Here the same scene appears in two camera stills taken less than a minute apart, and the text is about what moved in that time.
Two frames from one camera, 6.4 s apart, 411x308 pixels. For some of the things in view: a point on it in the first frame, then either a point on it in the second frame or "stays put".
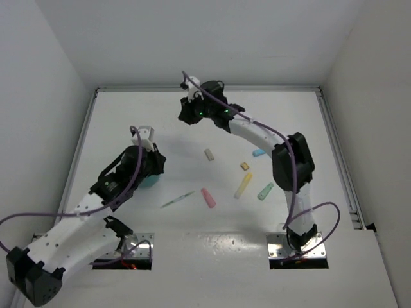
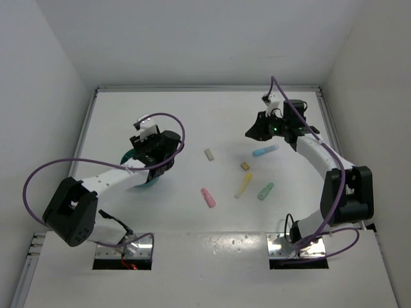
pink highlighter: (209, 198) stays put
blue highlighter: (257, 151) stays put
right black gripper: (187, 114) to (258, 131)
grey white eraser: (209, 154) stays put
